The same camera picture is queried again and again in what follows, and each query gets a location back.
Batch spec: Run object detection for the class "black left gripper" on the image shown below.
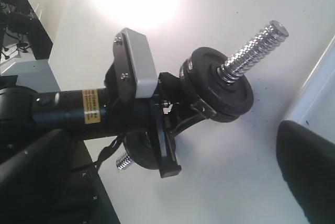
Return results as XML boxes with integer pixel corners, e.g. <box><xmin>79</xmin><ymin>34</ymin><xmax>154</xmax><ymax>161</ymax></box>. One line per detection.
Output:
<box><xmin>103</xmin><ymin>72</ymin><xmax>216</xmax><ymax>178</ymax></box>

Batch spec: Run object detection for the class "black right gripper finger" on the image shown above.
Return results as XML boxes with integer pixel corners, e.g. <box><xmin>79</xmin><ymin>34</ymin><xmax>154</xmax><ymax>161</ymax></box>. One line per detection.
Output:
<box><xmin>276</xmin><ymin>120</ymin><xmax>334</xmax><ymax>223</ymax></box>

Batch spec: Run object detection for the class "chrome threaded dumbbell bar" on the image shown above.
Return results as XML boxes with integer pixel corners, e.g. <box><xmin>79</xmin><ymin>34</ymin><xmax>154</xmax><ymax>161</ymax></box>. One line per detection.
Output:
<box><xmin>111</xmin><ymin>20</ymin><xmax>288</xmax><ymax>170</ymax></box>

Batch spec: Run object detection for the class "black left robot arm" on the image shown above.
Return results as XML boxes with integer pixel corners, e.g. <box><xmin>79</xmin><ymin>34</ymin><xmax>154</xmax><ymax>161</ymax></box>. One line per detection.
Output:
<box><xmin>1</xmin><ymin>73</ymin><xmax>207</xmax><ymax>223</ymax></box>

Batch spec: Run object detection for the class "white rectangular plastic tray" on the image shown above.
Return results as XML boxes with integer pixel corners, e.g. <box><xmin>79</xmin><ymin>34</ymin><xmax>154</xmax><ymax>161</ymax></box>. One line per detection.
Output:
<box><xmin>282</xmin><ymin>34</ymin><xmax>335</xmax><ymax>130</ymax></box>

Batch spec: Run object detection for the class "black office chair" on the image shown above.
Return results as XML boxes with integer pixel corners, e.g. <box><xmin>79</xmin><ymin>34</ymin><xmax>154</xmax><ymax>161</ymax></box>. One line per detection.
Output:
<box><xmin>1</xmin><ymin>0</ymin><xmax>53</xmax><ymax>60</ymax></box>

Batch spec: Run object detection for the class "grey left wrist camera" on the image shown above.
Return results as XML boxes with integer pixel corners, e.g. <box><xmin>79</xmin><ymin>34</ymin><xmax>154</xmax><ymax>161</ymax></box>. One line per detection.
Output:
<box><xmin>113</xmin><ymin>28</ymin><xmax>158</xmax><ymax>103</ymax></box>

